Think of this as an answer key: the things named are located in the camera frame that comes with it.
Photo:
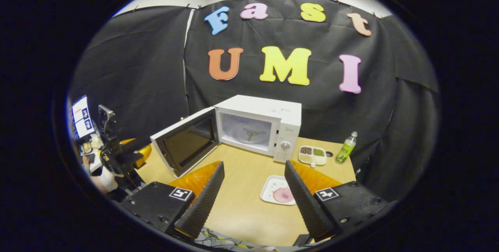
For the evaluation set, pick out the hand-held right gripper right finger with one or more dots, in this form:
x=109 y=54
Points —
x=308 y=205

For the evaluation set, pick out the glass turntable plate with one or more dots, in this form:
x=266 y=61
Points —
x=241 y=137

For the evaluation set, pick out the white printed paper sheet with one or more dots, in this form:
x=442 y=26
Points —
x=80 y=121

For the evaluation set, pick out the green drink bottle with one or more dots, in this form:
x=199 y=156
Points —
x=345 y=150

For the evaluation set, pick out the white square food plate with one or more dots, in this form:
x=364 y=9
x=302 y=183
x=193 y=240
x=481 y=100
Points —
x=273 y=187

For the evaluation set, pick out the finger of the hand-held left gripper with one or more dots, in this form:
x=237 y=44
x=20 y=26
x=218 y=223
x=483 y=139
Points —
x=145 y=154
x=128 y=141

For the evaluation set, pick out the pink ham slice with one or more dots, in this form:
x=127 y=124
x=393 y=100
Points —
x=281 y=195

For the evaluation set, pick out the white microwave oven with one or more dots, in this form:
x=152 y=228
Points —
x=257 y=108

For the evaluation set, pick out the black backdrop cloth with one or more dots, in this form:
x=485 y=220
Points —
x=156 y=69

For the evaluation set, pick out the divided dish of beans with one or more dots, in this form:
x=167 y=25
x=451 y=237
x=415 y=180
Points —
x=312 y=154

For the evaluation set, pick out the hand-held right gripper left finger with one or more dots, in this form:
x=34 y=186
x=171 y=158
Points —
x=202 y=205

